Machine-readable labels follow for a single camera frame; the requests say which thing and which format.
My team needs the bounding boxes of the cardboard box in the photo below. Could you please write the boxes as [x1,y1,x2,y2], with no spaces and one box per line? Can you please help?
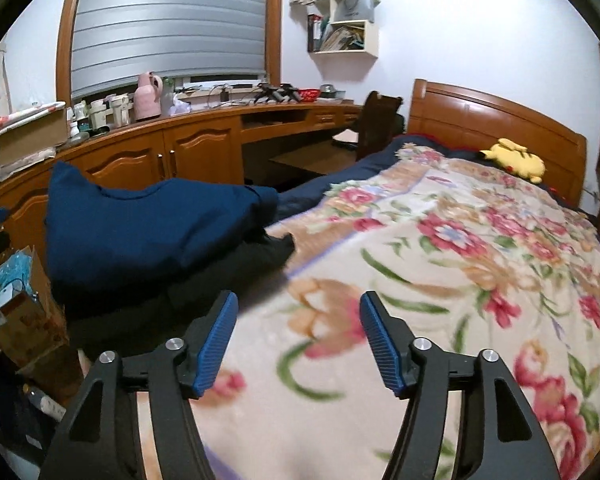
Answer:
[0,247,83,406]

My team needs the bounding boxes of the wooden desk cabinet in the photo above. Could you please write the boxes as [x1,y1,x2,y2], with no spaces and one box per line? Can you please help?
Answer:
[0,103,361,255]

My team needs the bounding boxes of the navy blue suit jacket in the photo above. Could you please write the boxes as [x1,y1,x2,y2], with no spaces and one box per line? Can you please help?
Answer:
[46,162,279,284]

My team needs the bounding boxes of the dark wooden chair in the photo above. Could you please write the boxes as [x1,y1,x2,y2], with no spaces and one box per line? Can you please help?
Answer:
[332,91,405,160]

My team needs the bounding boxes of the pink thermos jug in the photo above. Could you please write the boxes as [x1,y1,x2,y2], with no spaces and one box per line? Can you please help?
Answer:
[133,72,162,122]

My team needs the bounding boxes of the black folded garment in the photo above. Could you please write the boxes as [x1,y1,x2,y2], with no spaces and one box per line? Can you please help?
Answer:
[65,233,296,360]

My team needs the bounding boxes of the grey window blind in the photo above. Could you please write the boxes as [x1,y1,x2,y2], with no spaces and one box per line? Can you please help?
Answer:
[71,0,266,98]

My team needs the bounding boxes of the floral bed blanket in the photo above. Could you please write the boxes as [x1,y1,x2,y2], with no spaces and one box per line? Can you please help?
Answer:
[192,143,600,479]

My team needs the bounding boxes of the wooden bed headboard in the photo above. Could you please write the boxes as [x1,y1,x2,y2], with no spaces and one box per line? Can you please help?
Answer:
[406,79,586,207]

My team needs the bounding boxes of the black tripod gadget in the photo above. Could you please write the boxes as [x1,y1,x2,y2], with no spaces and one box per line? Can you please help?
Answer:
[253,82,301,103]

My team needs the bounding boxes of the yellow Pikachu plush toy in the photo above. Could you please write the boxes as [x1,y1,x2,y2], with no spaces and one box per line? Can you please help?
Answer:
[481,138,545,184]

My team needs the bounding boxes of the white wall shelf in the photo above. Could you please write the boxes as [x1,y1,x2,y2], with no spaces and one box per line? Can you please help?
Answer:
[290,0,380,58]

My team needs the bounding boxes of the red basket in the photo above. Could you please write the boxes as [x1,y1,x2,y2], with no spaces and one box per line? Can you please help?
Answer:
[299,89,321,103]

